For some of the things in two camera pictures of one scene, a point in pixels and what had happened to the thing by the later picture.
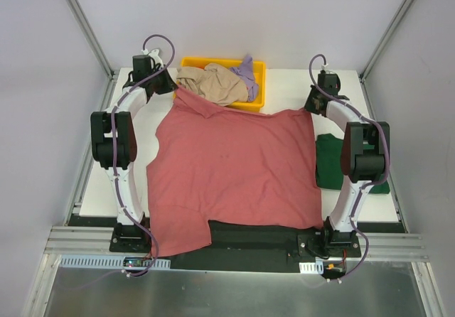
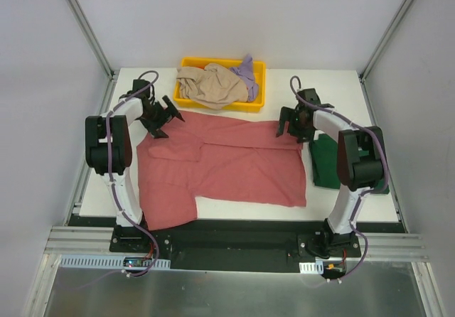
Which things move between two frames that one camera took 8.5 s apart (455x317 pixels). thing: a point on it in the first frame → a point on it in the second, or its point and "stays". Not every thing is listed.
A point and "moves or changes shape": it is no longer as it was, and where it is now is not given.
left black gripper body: x=165 y=83 → x=161 y=119
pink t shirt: x=212 y=163 moves or changes shape
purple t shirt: x=245 y=70 stays
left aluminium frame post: x=75 y=4 stays
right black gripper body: x=313 y=101 → x=288 y=124
